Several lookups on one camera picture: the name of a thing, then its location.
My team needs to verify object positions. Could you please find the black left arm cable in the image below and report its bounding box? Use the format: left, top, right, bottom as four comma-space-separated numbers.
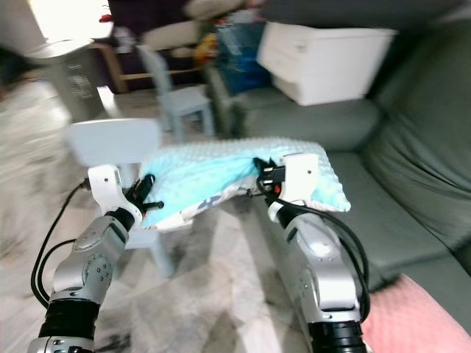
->
31, 181, 91, 306

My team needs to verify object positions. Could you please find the dark grey cushion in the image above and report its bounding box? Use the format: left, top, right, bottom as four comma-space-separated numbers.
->
265, 0, 471, 30

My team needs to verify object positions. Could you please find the pink quilted pillow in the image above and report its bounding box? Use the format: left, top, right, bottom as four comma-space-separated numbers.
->
361, 274, 471, 353

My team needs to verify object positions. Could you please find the colourful clothes pile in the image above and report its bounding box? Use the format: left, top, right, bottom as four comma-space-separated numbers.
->
191, 11, 266, 63

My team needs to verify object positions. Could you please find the dark green leather sofa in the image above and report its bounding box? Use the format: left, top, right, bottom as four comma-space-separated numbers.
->
202, 26, 471, 353

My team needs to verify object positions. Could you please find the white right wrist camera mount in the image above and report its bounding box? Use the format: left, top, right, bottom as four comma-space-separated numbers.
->
267, 152, 321, 221

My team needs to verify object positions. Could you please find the white plastic box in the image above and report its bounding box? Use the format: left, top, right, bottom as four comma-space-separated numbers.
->
258, 21, 397, 106

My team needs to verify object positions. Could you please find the blue hard suitcase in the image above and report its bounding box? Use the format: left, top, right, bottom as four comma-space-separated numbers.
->
217, 22, 273, 95

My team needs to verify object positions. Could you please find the pale blue child chair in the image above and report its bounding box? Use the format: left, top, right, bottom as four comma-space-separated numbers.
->
65, 118, 176, 277
138, 46, 213, 142

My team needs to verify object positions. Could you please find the teal dotted pillow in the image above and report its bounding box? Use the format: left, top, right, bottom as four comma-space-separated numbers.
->
138, 138, 352, 230

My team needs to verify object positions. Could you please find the cream pillow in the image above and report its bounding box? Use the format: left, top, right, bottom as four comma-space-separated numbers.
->
140, 21, 203, 51

